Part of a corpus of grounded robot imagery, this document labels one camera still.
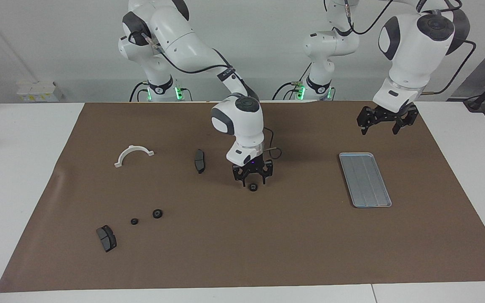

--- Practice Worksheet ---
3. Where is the silver metal tray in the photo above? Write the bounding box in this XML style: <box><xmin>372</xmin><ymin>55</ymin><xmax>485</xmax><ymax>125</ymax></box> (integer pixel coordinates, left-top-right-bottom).
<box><xmin>338</xmin><ymin>152</ymin><xmax>392</xmax><ymax>208</ymax></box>

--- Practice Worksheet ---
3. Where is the brown paper table mat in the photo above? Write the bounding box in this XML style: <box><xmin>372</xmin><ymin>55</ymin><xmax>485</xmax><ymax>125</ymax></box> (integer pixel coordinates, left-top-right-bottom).
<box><xmin>0</xmin><ymin>101</ymin><xmax>485</xmax><ymax>293</ymax></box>

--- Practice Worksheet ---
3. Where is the grooved dark grey brake pad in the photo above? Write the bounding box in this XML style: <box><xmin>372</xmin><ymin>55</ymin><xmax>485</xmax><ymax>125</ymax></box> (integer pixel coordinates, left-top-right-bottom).
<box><xmin>96</xmin><ymin>225</ymin><xmax>117</xmax><ymax>253</ymax></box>

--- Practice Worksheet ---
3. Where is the black base power cable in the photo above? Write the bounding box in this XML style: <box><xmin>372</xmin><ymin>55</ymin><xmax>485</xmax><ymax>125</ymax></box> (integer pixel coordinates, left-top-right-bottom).
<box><xmin>273</xmin><ymin>82</ymin><xmax>304</xmax><ymax>101</ymax></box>
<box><xmin>130</xmin><ymin>81</ymin><xmax>150</xmax><ymax>101</ymax></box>

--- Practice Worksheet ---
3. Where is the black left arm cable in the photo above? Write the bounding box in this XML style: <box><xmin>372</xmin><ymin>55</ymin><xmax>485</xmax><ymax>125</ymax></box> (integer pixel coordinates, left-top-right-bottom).
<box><xmin>335</xmin><ymin>0</ymin><xmax>477</xmax><ymax>95</ymax></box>

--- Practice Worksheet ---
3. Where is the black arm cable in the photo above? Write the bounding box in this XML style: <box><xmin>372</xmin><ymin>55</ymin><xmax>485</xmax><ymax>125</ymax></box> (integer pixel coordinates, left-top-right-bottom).
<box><xmin>335</xmin><ymin>0</ymin><xmax>477</xmax><ymax>95</ymax></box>
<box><xmin>129</xmin><ymin>32</ymin><xmax>283</xmax><ymax>160</ymax></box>

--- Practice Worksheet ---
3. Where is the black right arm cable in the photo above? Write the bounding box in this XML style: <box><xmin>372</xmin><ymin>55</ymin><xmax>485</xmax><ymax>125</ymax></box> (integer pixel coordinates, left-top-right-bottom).
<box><xmin>129</xmin><ymin>32</ymin><xmax>283</xmax><ymax>160</ymax></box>

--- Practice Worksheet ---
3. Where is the white curved plastic bracket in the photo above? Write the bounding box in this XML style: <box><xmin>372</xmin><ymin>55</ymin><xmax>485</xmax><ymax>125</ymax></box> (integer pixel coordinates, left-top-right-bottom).
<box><xmin>114</xmin><ymin>145</ymin><xmax>155</xmax><ymax>168</ymax></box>

